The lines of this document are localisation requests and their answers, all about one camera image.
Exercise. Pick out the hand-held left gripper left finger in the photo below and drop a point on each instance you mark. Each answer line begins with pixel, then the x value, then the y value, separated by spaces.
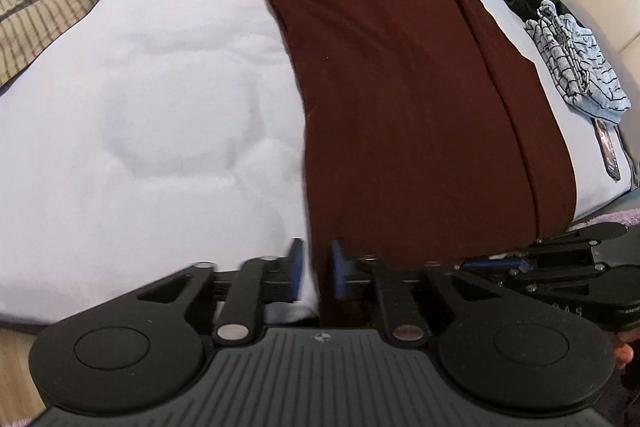
pixel 297 269

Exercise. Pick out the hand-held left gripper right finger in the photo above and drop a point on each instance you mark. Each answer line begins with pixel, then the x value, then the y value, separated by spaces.
pixel 340 269

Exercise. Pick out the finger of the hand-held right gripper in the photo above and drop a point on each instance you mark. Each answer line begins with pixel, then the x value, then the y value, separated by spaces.
pixel 585 237
pixel 500 264

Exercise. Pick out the maroon sweater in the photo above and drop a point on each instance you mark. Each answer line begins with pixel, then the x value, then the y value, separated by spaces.
pixel 400 107

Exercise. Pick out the person's right hand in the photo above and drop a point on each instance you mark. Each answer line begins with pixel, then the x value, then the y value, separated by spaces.
pixel 623 355

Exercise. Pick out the purple fuzzy robe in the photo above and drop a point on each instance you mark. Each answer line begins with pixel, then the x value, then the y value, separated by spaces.
pixel 620 218

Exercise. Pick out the pale black-lined patterned cloth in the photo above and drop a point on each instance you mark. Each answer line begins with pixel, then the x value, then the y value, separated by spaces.
pixel 580 62

